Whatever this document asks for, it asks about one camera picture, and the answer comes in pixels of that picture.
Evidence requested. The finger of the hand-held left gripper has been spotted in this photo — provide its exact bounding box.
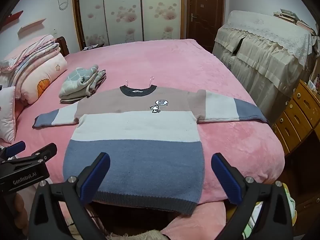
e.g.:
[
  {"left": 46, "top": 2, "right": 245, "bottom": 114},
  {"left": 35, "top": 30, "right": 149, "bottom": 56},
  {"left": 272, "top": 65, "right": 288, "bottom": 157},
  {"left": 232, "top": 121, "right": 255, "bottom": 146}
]
[
  {"left": 15, "top": 143, "right": 58, "bottom": 166},
  {"left": 0, "top": 141, "right": 26, "bottom": 159}
]

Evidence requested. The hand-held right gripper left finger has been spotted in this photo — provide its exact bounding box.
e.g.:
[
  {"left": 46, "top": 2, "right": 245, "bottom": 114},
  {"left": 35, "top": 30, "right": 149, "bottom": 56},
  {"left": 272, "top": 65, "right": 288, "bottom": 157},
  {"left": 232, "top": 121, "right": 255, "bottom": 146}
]
[{"left": 28, "top": 152, "right": 111, "bottom": 240}]

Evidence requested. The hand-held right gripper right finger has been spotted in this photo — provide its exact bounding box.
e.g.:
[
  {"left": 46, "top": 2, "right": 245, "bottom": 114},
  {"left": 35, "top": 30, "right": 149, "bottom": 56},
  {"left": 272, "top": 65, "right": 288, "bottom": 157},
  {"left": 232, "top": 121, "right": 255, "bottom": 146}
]
[{"left": 211, "top": 152, "right": 294, "bottom": 240}]

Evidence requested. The striped knit sweater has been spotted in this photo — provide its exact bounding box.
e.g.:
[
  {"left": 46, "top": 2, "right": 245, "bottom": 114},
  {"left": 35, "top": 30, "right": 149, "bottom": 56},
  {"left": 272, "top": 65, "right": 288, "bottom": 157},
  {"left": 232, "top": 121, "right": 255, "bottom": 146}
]
[{"left": 32, "top": 76, "right": 269, "bottom": 215}]

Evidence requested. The person's left hand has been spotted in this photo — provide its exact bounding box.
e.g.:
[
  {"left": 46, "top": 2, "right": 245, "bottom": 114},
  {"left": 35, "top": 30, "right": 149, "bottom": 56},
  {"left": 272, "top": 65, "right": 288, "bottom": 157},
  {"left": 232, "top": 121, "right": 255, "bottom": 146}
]
[{"left": 11, "top": 192, "right": 29, "bottom": 229}]

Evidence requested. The patterned cloth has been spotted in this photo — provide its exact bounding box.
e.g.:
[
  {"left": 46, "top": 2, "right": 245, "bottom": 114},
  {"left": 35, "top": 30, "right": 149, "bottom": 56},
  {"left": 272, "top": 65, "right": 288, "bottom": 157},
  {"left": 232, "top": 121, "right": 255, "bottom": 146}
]
[{"left": 244, "top": 184, "right": 297, "bottom": 240}]

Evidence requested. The beige fringed rug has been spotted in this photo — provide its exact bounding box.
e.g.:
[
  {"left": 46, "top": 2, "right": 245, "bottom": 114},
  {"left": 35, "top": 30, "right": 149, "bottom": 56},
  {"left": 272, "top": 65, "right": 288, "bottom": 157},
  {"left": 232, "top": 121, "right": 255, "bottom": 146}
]
[{"left": 107, "top": 227, "right": 170, "bottom": 240}]

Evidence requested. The folded teal patterned garment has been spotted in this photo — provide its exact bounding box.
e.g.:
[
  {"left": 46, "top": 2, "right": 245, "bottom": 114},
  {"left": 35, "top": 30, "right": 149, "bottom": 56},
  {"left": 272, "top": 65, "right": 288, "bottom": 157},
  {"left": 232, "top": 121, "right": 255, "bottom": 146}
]
[{"left": 59, "top": 64, "right": 99, "bottom": 99}]

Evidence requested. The folded striped garment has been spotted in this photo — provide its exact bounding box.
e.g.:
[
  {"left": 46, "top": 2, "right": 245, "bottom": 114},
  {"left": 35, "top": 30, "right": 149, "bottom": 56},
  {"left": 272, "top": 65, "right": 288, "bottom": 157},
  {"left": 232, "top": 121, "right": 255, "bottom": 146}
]
[{"left": 60, "top": 70, "right": 107, "bottom": 104}]

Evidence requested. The folded pink blankets stack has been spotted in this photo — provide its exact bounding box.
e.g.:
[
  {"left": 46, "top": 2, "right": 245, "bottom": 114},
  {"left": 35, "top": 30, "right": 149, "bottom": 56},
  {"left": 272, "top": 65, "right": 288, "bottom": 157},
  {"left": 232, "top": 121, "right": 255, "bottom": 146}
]
[{"left": 0, "top": 34, "right": 62, "bottom": 80}]

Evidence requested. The wooden drawer cabinet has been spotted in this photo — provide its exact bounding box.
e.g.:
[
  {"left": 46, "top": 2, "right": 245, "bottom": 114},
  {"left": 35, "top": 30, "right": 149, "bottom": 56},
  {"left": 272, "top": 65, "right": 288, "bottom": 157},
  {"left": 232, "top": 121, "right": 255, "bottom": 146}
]
[{"left": 271, "top": 79, "right": 320, "bottom": 155}]

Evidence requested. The wooden headboard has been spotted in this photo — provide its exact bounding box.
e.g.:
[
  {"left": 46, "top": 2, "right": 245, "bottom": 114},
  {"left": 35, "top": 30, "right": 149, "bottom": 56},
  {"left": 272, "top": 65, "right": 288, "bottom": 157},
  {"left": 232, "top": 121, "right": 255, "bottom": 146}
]
[{"left": 55, "top": 36, "right": 70, "bottom": 57}]

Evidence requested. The pink bed blanket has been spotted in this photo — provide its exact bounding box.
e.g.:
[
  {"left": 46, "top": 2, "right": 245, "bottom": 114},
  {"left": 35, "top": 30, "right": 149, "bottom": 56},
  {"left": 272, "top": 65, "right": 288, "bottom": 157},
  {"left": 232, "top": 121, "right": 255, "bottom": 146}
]
[{"left": 0, "top": 39, "right": 285, "bottom": 240}]

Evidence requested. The cream lace-covered furniture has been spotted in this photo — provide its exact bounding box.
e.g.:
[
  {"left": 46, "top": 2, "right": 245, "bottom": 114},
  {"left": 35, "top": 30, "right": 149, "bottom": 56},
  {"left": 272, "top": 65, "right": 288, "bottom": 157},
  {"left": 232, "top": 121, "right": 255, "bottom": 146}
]
[{"left": 212, "top": 10, "right": 317, "bottom": 100}]

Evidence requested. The floral sliding-door wardrobe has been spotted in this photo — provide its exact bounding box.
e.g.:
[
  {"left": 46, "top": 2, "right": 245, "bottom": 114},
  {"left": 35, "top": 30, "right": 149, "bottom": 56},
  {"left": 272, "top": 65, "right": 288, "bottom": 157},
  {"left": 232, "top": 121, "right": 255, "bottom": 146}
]
[{"left": 72, "top": 0, "right": 190, "bottom": 52}]

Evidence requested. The stack of books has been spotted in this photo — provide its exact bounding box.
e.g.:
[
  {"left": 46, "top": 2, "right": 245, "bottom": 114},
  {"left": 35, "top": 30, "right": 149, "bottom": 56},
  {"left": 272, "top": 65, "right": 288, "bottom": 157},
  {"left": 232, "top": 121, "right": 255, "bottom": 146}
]
[{"left": 272, "top": 9, "right": 315, "bottom": 34}]

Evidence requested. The brown wooden door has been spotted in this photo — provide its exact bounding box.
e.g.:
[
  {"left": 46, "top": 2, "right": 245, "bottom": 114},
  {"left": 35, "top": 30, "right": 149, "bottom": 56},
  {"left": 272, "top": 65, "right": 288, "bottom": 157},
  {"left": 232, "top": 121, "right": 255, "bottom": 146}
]
[{"left": 186, "top": 0, "right": 225, "bottom": 53}]

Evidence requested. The wooden wall shelf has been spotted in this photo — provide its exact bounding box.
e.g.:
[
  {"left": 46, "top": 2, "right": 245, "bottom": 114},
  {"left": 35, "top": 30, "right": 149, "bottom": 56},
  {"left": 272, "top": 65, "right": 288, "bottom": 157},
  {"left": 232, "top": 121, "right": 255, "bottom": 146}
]
[{"left": 17, "top": 18, "right": 47, "bottom": 35}]

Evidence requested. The red wall shelf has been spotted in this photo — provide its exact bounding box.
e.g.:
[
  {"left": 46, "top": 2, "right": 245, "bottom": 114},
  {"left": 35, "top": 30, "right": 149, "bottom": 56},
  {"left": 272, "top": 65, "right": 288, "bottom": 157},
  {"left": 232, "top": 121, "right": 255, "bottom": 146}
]
[{"left": 6, "top": 10, "right": 24, "bottom": 20}]

